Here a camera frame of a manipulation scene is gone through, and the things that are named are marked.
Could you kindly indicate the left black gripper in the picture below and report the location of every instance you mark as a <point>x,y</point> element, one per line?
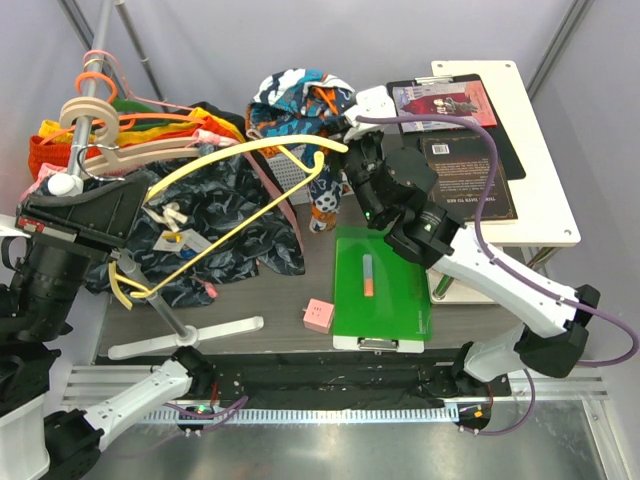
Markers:
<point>99,218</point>

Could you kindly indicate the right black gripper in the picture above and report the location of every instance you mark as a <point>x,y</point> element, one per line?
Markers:
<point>366,137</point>

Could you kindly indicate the colourful patterned shorts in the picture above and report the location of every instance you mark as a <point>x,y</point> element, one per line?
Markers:
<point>305,101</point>

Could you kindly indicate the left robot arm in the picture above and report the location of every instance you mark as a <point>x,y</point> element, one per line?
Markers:
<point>34,311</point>

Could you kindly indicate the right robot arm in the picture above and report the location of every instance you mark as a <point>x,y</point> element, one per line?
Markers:
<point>392,190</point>

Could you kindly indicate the orange knitted shorts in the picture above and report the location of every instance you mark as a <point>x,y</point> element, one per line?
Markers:
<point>58,154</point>

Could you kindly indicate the yellow shorts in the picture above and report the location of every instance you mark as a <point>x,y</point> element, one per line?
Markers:
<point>51,132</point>

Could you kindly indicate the dark patterned shorts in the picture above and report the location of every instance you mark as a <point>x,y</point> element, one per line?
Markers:
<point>218,198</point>

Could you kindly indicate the beige wooden hanger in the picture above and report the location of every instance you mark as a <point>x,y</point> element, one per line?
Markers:
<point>96,152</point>

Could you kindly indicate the orange clothes hanger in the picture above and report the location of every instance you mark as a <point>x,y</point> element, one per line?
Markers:
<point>110,85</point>

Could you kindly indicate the pink clothes hanger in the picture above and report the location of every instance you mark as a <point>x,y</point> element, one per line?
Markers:
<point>125,75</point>

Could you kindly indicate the silver clothes rack pole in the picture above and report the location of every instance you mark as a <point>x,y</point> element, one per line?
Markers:
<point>63,185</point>

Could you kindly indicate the white garment tags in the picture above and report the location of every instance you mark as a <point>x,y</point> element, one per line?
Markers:
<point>174,236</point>

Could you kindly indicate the white perforated plastic basket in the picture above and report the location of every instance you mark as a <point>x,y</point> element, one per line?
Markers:
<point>290,174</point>

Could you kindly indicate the black hardcover book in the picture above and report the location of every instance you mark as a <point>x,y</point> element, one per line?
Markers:
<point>461,162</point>

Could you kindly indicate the red illustrated book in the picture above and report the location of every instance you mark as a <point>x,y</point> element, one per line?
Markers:
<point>466,99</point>

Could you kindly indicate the black garment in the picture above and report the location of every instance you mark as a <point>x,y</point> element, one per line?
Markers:
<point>221,128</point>

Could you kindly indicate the orange marker pen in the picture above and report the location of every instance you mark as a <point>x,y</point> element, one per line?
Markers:
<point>368,280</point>

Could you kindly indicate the green clipboard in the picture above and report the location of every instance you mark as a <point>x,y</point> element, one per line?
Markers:
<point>398,317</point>

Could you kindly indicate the black clipboard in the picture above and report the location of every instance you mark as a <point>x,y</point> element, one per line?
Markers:
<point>511,163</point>

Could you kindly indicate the white rack base foot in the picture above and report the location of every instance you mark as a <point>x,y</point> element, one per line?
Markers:
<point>150,340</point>

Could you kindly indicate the pink cube power adapter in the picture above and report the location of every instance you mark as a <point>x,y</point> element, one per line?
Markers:
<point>318,316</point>

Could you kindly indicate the white side table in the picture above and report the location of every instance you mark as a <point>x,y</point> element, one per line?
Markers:
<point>545,221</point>

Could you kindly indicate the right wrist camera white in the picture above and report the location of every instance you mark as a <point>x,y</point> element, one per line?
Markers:
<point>372,103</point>

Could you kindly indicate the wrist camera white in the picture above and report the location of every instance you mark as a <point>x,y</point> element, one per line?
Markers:
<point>372,103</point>
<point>8,227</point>

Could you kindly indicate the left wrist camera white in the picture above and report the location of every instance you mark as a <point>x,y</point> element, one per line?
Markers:
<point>8,227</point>

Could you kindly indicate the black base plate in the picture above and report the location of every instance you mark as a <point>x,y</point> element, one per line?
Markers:
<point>339,380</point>

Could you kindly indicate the white cable duct strip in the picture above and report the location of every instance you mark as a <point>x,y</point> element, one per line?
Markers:
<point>447,414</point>

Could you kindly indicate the aluminium rail frame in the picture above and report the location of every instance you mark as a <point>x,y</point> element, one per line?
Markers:
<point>546,429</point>

